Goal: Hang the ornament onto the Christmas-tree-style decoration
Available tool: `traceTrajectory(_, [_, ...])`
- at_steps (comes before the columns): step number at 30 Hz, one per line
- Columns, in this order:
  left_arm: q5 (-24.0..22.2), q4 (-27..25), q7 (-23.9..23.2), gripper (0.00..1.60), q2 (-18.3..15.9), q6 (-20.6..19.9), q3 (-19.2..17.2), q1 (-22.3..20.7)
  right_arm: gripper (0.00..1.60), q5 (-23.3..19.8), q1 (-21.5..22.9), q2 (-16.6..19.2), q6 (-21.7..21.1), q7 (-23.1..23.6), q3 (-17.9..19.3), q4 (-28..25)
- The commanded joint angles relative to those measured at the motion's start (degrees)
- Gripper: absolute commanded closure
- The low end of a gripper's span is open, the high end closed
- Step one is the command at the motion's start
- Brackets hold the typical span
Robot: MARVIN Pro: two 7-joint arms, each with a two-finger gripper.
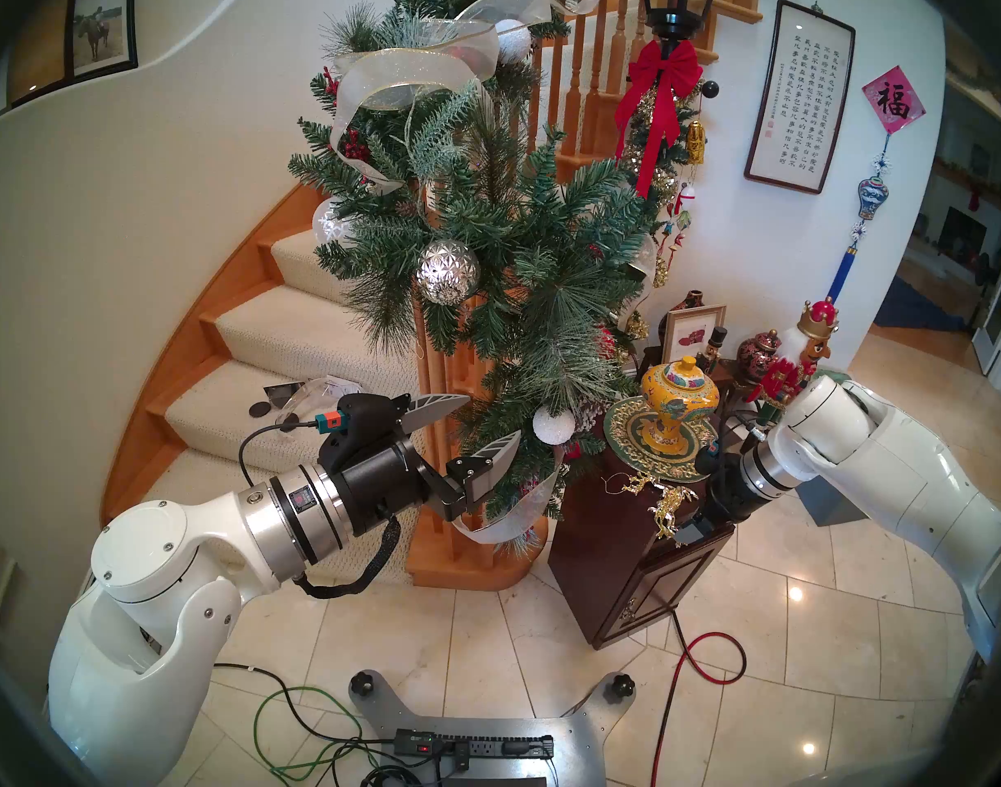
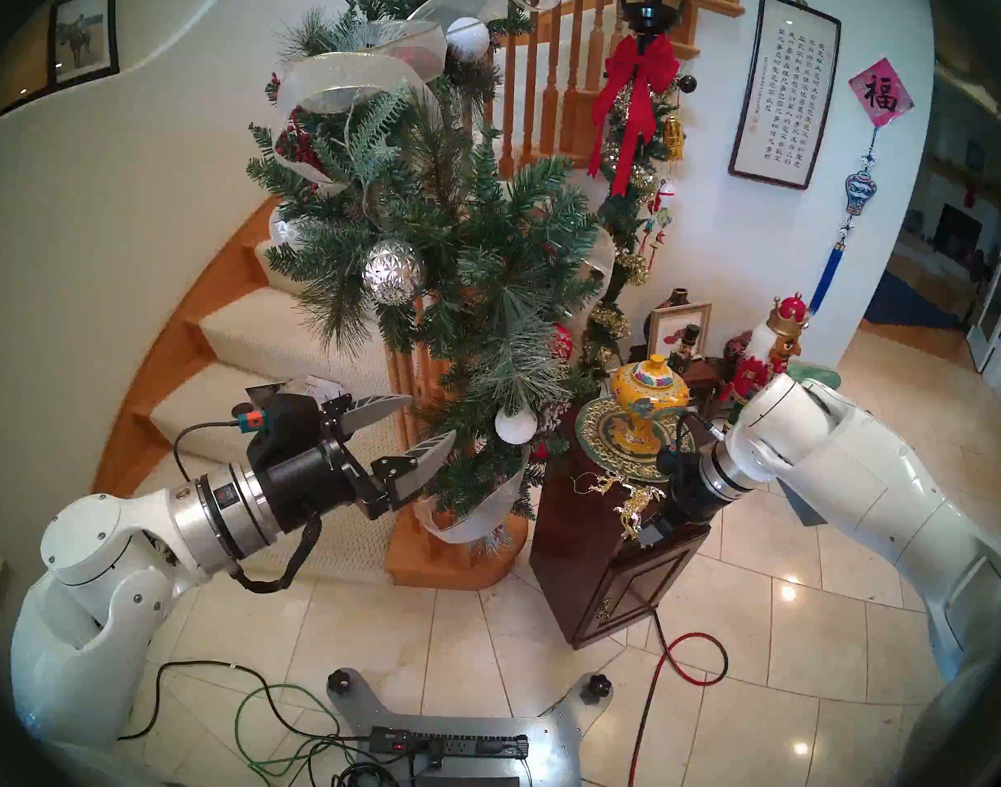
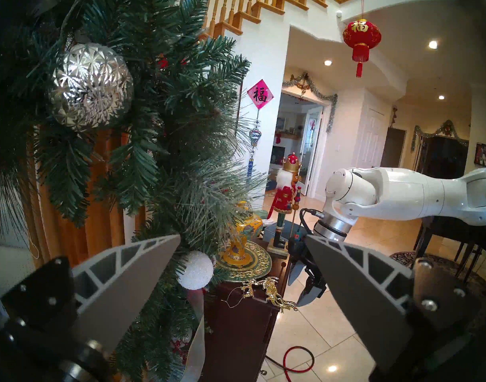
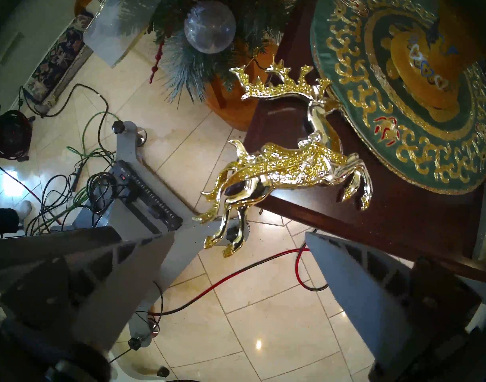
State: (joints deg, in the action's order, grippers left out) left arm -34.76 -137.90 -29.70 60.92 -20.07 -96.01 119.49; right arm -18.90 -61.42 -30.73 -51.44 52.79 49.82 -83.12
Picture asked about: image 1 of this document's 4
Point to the red velvet bow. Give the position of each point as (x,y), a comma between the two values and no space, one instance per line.
(664,72)

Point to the blue porcelain charm with tassel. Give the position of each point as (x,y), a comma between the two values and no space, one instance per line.
(873,195)

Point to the white glitter ball ornament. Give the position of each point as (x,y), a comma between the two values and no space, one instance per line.
(512,41)
(553,425)

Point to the framed Chinese calligraphy scroll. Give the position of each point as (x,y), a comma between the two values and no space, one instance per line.
(799,97)

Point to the sheer white gold-edged ribbon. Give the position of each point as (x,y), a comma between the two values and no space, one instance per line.
(418,64)
(508,523)

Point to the green gold round mat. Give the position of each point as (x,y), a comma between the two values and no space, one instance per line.
(631,441)

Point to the lamp post garland with tinsel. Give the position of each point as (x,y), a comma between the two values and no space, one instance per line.
(672,183)

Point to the wooden stair balustrade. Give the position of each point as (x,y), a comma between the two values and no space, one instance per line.
(586,72)

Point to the blue-grey waste bin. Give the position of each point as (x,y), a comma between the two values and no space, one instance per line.
(824,498)

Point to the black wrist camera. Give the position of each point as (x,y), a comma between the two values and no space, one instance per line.
(713,453)
(365,420)

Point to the red diamond fu paper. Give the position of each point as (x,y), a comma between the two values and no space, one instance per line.
(894,101)

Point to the dark wooden cabinet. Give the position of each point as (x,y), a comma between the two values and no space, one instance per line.
(615,548)

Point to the small dark nutcracker figure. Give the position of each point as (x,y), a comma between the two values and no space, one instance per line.
(717,347)

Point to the blue floor rug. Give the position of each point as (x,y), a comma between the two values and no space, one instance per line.
(910,302)

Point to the brown framed picture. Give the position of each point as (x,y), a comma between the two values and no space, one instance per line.
(41,47)

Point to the dark red vase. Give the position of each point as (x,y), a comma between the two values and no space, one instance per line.
(694,298)

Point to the dark fireplace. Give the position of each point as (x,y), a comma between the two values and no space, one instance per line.
(963,232)

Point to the red berry cluster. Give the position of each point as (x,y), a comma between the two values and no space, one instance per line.
(353,146)

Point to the clear glass ball ornament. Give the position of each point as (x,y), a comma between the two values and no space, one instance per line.
(328,224)

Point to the black lantern lamp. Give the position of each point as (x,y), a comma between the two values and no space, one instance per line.
(680,2)

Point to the grey metal robot base plate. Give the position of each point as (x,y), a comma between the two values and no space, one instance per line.
(582,736)

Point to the dark cloisonne lidded jar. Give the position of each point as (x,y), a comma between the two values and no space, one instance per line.
(758,349)

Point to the yellow porcelain lidded jar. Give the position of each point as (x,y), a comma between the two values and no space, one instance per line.
(676,392)

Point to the carpeted wooden staircase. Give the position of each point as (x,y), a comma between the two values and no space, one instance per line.
(304,334)

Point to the silver faceted ball ornament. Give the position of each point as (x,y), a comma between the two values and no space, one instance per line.
(448,271)

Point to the black card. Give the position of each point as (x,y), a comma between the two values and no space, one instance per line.
(283,394)

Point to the gold glitter reindeer ornament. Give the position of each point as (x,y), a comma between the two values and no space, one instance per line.
(668,507)

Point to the small silver picture frame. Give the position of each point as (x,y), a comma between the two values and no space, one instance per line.
(693,330)

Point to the black base knob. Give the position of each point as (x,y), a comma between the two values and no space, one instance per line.
(623,685)
(363,683)

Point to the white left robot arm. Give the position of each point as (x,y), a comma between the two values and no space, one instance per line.
(156,564)

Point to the black power strip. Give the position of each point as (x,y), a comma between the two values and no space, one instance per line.
(500,746)

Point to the gold bell ornament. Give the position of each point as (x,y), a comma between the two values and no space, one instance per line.
(695,142)

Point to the red ball ornament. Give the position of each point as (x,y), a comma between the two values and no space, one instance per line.
(607,343)

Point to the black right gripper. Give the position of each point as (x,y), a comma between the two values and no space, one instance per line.
(730,494)

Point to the black ball knob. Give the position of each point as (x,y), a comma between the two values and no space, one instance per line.
(710,89)

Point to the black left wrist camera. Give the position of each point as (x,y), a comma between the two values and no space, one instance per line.
(365,420)

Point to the clear plastic packaging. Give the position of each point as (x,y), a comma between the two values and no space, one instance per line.
(324,390)

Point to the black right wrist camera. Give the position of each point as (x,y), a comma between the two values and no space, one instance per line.
(713,453)

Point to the large red crowned nutcracker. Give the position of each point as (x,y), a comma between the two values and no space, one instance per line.
(818,322)

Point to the green pine Christmas garland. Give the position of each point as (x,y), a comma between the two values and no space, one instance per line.
(508,244)

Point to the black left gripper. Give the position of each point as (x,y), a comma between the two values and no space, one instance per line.
(385,482)

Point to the framed horse rider photo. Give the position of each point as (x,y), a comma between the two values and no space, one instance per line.
(99,31)

